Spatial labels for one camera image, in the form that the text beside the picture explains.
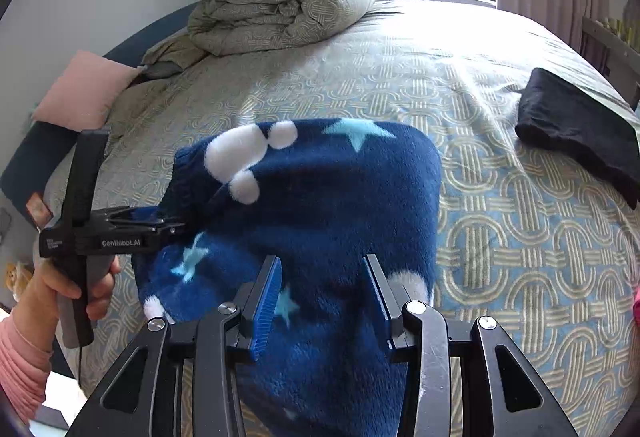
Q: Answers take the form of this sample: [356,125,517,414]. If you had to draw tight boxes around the person's left hand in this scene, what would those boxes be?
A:
[24,254,122,322]

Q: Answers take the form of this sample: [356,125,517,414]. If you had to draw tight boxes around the blue star fleece pants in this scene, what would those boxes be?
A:
[132,117,443,437]

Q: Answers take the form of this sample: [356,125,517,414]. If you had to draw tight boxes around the blue headboard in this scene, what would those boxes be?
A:
[0,2,201,218]

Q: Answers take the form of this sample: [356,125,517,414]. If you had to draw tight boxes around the orange plush toy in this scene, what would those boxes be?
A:
[2,262,28,303]

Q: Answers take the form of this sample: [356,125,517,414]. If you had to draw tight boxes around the folded patterned duvet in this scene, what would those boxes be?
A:
[186,0,378,56]

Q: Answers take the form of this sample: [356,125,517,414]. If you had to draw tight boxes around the bed with patterned cover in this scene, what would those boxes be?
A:
[42,0,640,437]

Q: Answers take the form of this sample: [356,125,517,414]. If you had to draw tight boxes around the wooden shelf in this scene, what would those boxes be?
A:
[580,14,640,112]

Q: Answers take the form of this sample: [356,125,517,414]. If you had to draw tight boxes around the pink pillow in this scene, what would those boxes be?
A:
[32,49,143,134]

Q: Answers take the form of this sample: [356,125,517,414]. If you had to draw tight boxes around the dark grey pillow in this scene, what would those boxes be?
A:
[142,59,173,80]

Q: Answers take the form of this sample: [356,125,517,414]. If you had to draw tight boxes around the person's left forearm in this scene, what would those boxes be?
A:
[0,292,63,423]

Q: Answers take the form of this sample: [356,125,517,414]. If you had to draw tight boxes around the small brown packet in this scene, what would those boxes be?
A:
[27,194,55,230]

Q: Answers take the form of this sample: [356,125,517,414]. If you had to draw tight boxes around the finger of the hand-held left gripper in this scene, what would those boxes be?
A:
[106,207,188,227]
[112,223,201,239]

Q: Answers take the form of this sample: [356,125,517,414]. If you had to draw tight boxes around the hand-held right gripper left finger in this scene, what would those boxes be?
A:
[67,254,283,437]

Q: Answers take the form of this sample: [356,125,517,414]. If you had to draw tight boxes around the black folded cloth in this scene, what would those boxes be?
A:
[515,67,640,210]

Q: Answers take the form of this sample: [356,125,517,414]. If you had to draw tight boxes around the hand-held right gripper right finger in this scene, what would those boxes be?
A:
[362,253,581,437]

